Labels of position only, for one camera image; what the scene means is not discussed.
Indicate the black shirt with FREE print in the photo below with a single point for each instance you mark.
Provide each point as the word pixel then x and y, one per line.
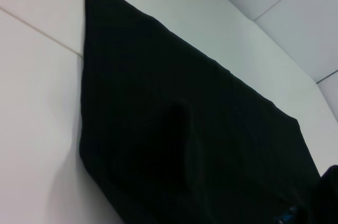
pixel 171 129

